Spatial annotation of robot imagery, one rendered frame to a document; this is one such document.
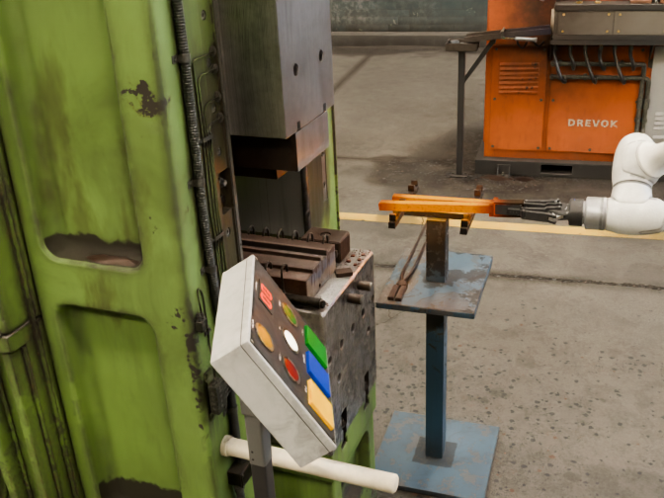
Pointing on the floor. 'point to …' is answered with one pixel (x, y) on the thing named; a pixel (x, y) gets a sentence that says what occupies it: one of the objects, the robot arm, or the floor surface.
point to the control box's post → (260, 457)
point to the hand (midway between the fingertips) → (508, 207)
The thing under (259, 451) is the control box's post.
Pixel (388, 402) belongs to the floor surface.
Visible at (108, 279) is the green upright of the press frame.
